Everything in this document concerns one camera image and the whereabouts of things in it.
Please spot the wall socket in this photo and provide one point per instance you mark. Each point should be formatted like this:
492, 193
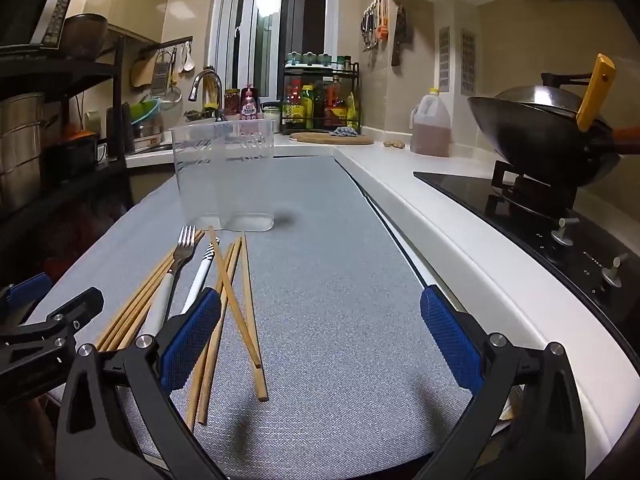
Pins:
92, 121

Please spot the hanging wooden board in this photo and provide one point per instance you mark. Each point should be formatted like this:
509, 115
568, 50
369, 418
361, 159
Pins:
142, 72

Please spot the black wall rail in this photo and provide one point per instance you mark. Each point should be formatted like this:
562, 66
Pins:
165, 44

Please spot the black glass gas stove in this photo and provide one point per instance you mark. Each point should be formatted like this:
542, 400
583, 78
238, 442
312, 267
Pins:
480, 195

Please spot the red-cap sauce bottle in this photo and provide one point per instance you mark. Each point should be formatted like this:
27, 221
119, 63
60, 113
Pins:
294, 107

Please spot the stainless steel sink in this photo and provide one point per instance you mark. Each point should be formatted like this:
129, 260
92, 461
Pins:
152, 149

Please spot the orange pot lid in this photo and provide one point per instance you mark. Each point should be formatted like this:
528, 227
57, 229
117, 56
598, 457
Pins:
80, 135

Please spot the ginger root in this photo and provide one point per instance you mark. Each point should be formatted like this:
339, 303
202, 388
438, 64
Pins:
394, 144

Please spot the large steel pot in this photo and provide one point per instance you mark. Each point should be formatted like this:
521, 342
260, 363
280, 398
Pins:
20, 150

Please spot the brown glass pot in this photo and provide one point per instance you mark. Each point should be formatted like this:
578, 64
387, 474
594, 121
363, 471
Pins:
86, 35

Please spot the orange-red oil bottle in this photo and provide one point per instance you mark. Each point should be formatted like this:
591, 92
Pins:
335, 105

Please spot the white-framed window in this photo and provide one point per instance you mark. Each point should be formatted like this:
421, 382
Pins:
280, 25

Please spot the hanging white spoons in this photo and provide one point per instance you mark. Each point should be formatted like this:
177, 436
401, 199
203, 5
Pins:
187, 60

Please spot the red chili jar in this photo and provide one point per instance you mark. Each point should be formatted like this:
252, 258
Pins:
231, 102

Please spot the black metal shelf rack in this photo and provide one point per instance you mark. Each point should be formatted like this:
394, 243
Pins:
117, 110

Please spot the steel stove knob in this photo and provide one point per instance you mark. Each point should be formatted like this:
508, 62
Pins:
562, 232
614, 270

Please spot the grey wall vent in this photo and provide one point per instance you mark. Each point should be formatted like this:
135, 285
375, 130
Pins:
468, 62
444, 60

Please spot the steel wok lid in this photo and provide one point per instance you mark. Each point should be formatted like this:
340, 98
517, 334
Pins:
540, 97

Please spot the pile of wooden chopsticks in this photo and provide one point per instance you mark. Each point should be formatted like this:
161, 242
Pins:
249, 355

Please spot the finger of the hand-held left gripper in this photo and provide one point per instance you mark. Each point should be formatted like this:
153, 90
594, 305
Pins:
27, 291
60, 327

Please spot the grey textured mat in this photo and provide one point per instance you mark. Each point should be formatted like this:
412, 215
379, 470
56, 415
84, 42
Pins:
325, 285

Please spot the yellow-green seasoning packet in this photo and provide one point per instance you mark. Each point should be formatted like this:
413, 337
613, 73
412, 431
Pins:
353, 112

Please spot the white jar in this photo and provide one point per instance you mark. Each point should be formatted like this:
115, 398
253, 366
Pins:
270, 121

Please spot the black wok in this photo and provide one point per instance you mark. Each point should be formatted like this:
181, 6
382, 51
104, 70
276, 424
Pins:
540, 150

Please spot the hanging orange peeler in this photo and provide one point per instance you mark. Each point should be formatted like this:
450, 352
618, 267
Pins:
383, 25

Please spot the green-lid spice jar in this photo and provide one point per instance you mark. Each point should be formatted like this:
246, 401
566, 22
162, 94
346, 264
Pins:
293, 59
307, 59
323, 59

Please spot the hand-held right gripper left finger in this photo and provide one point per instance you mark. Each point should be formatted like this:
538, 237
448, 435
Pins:
192, 335

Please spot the microwave oven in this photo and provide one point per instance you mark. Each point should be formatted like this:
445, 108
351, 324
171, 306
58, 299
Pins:
57, 10

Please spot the hanging metal grater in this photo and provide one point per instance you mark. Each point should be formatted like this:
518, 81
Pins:
159, 75

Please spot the plastic oil jug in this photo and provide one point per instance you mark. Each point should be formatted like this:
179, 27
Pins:
430, 135

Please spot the blue knitted dishcloth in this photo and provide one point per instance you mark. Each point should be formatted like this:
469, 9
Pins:
345, 132

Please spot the yellow-cap green bottle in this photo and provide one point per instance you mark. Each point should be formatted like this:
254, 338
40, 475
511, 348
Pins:
307, 110

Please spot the green bowl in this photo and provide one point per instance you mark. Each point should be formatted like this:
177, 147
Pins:
145, 110

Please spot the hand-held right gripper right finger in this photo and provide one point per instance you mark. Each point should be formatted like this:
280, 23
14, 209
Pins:
450, 340

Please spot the chrome kitchen faucet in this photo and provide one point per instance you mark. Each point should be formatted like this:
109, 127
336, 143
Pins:
200, 77

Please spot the clear plastic container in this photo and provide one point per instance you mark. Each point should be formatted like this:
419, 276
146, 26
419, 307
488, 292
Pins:
225, 175

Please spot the round wooden cutting board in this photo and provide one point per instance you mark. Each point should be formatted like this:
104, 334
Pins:
315, 138

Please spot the pink dish soap bottle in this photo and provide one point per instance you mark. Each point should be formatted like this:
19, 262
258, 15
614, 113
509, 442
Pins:
249, 105

